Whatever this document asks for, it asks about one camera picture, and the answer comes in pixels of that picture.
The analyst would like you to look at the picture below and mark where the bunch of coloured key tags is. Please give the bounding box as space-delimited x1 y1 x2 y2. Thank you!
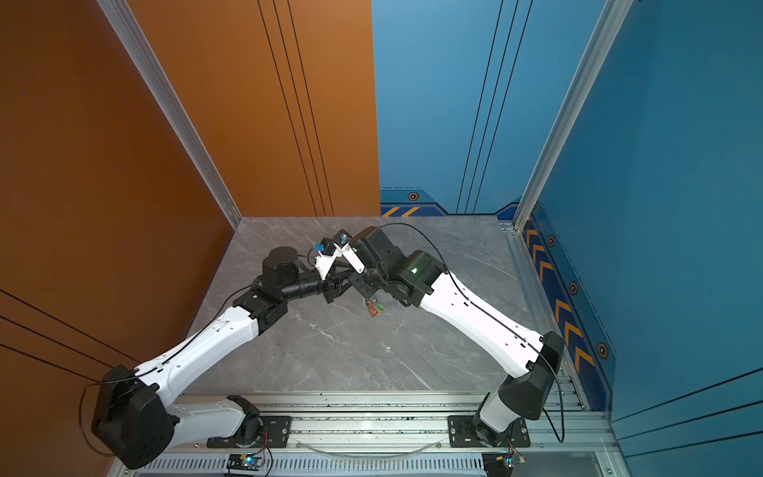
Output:
365 298 385 317

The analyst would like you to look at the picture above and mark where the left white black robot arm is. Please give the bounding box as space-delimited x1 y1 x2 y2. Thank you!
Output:
91 246 365 469

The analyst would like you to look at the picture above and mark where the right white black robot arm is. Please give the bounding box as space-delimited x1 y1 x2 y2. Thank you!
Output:
341 227 564 447

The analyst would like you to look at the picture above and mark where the left green circuit board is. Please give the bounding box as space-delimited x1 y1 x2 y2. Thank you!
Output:
225 453 268 476

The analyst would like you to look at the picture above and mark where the green circuit board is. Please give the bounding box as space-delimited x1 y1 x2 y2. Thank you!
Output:
225 453 268 476
481 453 527 477

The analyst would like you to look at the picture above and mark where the right green circuit board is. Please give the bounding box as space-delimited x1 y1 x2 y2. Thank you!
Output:
481 453 527 477

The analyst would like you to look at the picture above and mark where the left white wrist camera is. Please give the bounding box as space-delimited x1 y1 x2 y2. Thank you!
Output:
314 238 342 280

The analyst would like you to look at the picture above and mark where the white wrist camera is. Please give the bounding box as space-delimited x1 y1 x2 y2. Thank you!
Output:
314 238 342 280
335 230 366 273

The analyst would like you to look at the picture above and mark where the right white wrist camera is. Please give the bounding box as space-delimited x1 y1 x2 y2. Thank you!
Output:
335 230 366 273

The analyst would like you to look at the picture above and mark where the aluminium rail frame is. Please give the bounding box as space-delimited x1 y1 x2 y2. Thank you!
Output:
106 390 633 477

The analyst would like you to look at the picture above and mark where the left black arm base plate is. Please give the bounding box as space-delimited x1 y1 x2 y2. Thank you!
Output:
207 415 292 449

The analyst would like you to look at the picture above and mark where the clear cable loop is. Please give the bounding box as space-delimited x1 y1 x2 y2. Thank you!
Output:
295 440 446 460

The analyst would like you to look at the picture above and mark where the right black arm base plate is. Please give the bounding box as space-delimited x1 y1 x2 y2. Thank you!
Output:
447 415 531 448

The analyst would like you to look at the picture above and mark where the left aluminium corner post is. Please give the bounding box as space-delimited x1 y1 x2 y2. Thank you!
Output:
97 0 242 229

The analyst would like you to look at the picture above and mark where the aluminium corner post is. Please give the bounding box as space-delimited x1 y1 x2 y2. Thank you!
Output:
97 0 242 229
512 0 634 233

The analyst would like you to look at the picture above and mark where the right aluminium corner post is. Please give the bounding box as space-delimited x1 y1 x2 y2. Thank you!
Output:
512 0 634 233

